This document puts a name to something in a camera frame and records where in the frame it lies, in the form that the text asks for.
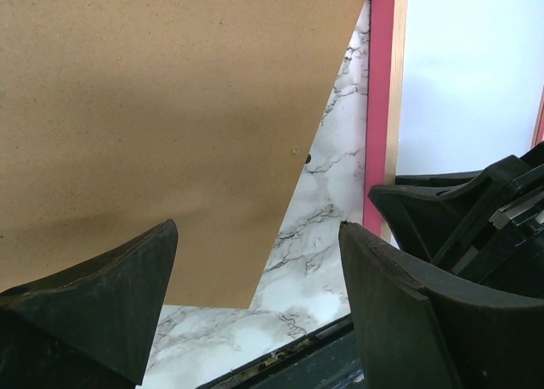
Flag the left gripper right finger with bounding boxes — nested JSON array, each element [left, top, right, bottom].
[[338, 221, 543, 388]]

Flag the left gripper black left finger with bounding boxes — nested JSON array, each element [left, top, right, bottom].
[[1, 220, 179, 388]]

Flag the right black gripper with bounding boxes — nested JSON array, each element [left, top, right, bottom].
[[369, 144, 543, 298]]

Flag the pink wooden picture frame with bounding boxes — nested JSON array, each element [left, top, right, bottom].
[[361, 0, 544, 242]]

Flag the brown cardboard backing board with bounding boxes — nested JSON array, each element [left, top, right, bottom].
[[1, 0, 366, 308]]

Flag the landscape photo print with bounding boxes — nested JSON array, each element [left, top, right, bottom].
[[397, 0, 543, 175]]

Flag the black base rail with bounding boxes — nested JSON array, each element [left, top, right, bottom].
[[201, 314, 368, 389]]

